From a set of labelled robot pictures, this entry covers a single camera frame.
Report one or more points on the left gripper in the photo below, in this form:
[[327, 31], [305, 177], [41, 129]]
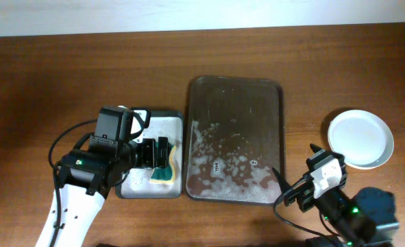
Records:
[[151, 160]]

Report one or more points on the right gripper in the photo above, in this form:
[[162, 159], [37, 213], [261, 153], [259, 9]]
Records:
[[305, 191]]

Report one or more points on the green and yellow sponge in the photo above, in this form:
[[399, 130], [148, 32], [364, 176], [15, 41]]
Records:
[[165, 175]]

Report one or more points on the pale green plate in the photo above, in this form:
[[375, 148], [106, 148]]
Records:
[[363, 138]]

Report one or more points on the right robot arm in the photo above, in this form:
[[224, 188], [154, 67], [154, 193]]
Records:
[[367, 219]]

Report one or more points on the large brown serving tray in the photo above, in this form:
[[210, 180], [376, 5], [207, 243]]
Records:
[[234, 140]]

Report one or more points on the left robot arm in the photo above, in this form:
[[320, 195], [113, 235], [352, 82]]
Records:
[[99, 161]]

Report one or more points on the small grey metal tray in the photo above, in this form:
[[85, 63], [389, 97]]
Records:
[[163, 123]]

